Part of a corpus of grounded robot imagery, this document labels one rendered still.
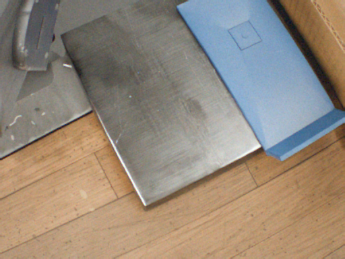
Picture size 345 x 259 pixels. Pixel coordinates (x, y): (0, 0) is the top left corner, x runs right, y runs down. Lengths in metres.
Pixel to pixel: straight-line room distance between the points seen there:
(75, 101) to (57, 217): 0.10
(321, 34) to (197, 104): 0.12
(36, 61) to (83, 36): 0.32
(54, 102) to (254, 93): 0.16
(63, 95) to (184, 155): 0.11
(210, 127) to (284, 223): 0.10
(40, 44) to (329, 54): 0.35
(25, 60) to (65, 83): 0.35
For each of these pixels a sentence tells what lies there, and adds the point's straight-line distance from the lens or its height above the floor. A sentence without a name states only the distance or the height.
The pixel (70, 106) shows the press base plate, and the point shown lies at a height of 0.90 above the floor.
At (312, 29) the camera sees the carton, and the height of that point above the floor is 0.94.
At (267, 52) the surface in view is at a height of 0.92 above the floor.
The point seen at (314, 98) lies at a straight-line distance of 0.63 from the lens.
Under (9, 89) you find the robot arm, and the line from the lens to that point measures 0.31.
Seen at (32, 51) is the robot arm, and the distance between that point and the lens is 0.31.
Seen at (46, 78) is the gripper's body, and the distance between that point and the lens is 0.48.
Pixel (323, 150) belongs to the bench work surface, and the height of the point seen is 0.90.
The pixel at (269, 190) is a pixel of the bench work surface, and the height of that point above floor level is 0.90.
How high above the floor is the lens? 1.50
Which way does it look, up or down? 72 degrees down
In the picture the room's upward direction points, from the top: 2 degrees clockwise
